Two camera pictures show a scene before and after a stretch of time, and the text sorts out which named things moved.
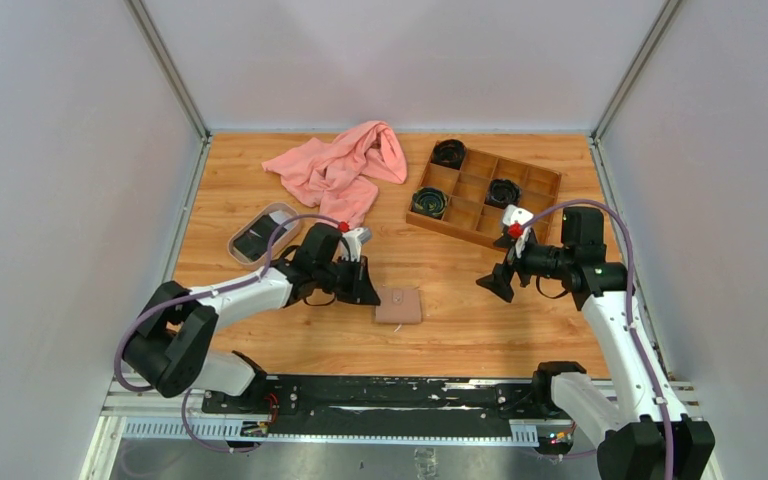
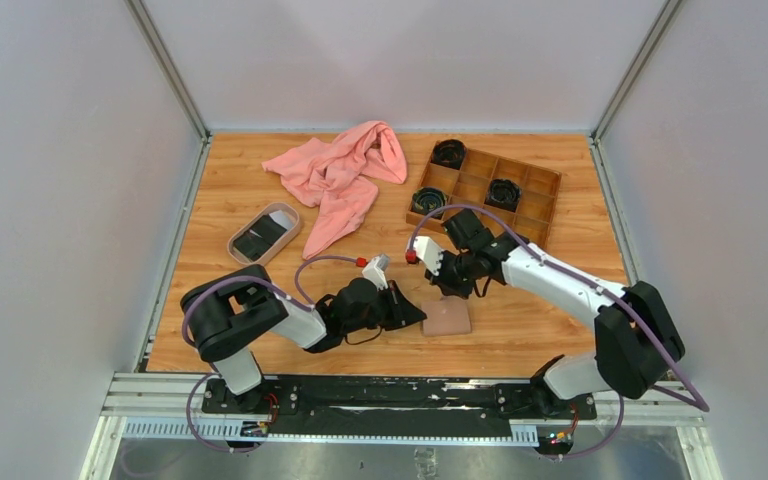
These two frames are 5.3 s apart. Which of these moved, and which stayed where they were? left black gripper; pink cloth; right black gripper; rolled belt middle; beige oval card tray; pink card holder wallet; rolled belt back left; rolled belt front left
Moved: left black gripper; right black gripper; pink card holder wallet
Stayed: beige oval card tray; rolled belt middle; rolled belt front left; pink cloth; rolled belt back left
